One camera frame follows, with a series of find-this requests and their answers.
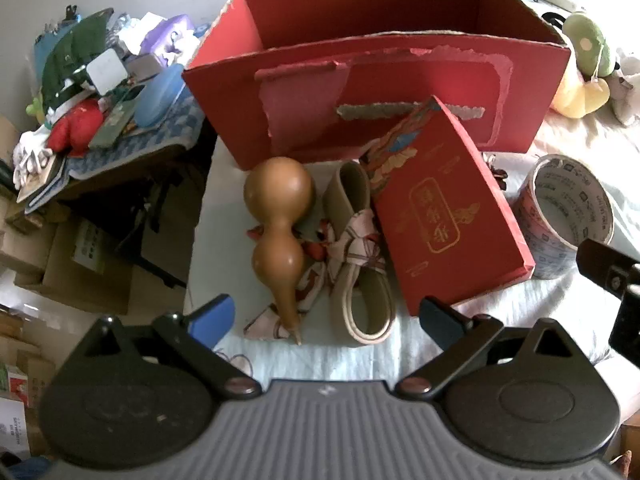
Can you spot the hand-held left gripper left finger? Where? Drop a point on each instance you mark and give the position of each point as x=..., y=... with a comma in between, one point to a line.
x=215, y=312

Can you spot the dark green cloth item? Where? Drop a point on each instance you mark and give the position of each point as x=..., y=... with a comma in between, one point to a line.
x=70, y=55

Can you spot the green plush toy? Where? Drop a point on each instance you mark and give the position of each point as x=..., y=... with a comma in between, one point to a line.
x=587, y=40

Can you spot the printed tape roll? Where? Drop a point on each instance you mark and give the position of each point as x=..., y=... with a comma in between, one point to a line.
x=540, y=240

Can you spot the large red cardboard box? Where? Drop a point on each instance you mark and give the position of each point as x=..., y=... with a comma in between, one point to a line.
x=400, y=85

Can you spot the crumpled white paper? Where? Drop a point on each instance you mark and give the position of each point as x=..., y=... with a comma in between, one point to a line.
x=130, y=32

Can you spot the white adapter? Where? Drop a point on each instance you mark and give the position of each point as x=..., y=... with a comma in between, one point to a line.
x=105, y=71

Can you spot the smooth blue plastic bag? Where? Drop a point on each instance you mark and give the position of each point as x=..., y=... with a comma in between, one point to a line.
x=160, y=95

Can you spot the black binder clip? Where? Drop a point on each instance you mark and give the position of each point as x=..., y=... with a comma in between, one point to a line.
x=71, y=14

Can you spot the purple tissue pack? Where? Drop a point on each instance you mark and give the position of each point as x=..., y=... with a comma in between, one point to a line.
x=165, y=35

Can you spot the printed cardboard box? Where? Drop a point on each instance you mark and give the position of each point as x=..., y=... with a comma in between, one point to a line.
x=20, y=400

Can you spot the small white toy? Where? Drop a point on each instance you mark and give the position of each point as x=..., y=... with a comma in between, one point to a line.
x=30, y=157

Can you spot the red gold-print gift box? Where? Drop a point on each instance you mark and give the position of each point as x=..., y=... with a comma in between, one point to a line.
x=440, y=220

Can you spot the brown gourd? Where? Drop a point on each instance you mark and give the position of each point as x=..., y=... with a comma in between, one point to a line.
x=277, y=190

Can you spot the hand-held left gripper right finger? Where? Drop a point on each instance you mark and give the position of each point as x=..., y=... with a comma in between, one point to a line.
x=439, y=317

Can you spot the white plush toy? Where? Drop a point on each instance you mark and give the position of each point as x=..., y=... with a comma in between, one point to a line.
x=627, y=90

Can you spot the red plush toy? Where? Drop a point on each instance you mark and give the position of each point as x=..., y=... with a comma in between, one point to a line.
x=80, y=122

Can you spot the light blue paper bag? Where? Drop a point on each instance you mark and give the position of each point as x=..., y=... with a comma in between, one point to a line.
x=44, y=47

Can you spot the dark wooden side table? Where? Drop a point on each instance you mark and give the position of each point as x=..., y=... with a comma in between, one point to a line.
x=125, y=195

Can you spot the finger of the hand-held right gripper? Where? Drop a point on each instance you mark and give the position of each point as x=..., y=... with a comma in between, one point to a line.
x=607, y=270

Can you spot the green flat box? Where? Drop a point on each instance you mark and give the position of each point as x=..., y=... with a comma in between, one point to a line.
x=112, y=125

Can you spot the brown cardboard box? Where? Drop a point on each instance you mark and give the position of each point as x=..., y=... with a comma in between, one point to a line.
x=90, y=270

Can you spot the small black clip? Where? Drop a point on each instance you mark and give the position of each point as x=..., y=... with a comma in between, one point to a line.
x=552, y=17

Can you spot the beige belt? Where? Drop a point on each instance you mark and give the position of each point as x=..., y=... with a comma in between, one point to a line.
x=345, y=195

